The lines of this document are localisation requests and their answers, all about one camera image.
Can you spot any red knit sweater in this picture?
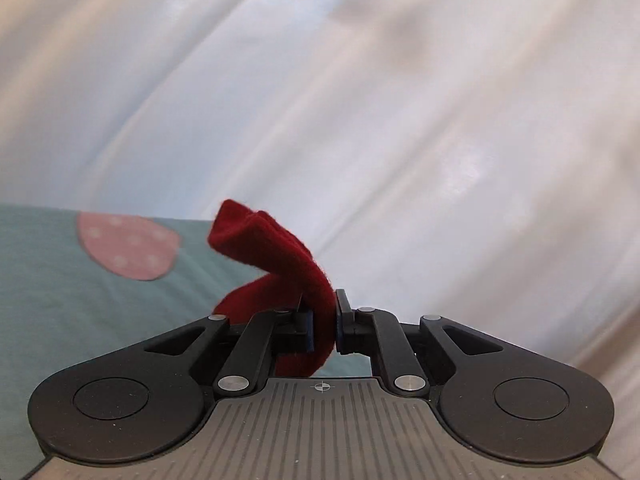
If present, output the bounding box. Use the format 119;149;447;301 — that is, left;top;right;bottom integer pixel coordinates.
207;199;336;379

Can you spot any teal mushroom print bed sheet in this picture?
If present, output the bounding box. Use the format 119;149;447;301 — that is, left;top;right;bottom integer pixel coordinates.
0;202;372;480

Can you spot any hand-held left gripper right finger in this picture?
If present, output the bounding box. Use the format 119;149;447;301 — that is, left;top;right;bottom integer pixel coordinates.
334;289;507;396

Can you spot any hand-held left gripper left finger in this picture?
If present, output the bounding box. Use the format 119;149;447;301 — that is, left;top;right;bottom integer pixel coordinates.
142;306;316;396

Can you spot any white curtain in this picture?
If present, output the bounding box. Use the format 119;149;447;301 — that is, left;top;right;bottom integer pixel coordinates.
0;0;640;376

